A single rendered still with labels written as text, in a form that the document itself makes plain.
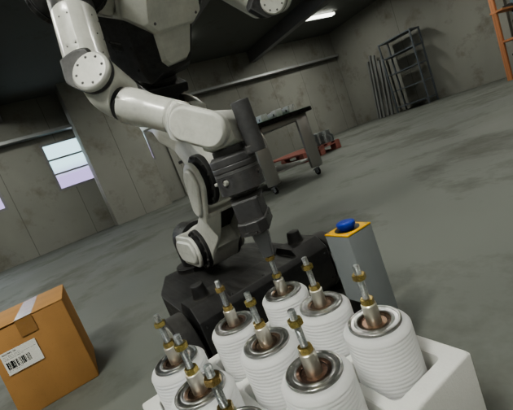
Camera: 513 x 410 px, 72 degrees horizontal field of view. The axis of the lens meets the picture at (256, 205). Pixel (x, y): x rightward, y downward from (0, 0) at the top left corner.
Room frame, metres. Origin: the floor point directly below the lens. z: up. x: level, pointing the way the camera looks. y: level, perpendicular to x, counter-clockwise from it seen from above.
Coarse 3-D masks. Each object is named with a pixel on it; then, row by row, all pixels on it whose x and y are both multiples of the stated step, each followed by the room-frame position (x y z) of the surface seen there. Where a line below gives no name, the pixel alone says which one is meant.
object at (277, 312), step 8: (304, 288) 0.66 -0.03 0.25; (296, 296) 0.63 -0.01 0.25; (304, 296) 0.64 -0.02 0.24; (264, 304) 0.66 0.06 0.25; (272, 304) 0.64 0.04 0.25; (280, 304) 0.63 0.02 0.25; (288, 304) 0.62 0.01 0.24; (296, 304) 0.62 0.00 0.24; (272, 312) 0.64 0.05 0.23; (280, 312) 0.63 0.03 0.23; (272, 320) 0.64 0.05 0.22; (280, 320) 0.63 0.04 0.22; (288, 328) 0.62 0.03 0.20
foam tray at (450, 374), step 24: (216, 360) 0.64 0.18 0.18; (432, 360) 0.45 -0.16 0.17; (456, 360) 0.42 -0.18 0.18; (240, 384) 0.54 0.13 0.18; (360, 384) 0.44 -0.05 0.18; (432, 384) 0.40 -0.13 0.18; (456, 384) 0.41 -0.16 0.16; (144, 408) 0.57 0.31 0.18; (384, 408) 0.39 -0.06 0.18; (408, 408) 0.38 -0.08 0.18; (432, 408) 0.38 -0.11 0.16; (456, 408) 0.40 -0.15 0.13; (480, 408) 0.42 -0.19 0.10
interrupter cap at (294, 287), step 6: (288, 282) 0.70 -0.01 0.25; (294, 282) 0.69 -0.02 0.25; (288, 288) 0.68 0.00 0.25; (294, 288) 0.66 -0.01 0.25; (270, 294) 0.67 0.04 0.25; (276, 294) 0.67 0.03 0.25; (282, 294) 0.66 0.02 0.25; (288, 294) 0.64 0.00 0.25; (294, 294) 0.64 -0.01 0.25; (270, 300) 0.64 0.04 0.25; (276, 300) 0.64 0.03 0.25; (282, 300) 0.63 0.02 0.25
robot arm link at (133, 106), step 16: (128, 80) 0.75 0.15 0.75; (96, 96) 0.71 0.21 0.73; (112, 96) 0.70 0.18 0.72; (128, 96) 0.69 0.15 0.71; (144, 96) 0.69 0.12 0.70; (160, 96) 0.70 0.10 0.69; (112, 112) 0.71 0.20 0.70; (128, 112) 0.69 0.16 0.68; (144, 112) 0.68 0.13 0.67; (160, 112) 0.67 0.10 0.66; (160, 128) 0.69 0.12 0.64
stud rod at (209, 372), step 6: (204, 366) 0.35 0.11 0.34; (210, 366) 0.35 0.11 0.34; (204, 372) 0.35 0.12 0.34; (210, 372) 0.35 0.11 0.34; (210, 378) 0.35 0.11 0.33; (216, 390) 0.35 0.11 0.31; (222, 390) 0.35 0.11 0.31; (216, 396) 0.35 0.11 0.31; (222, 396) 0.35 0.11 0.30; (222, 402) 0.35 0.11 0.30; (222, 408) 0.35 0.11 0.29
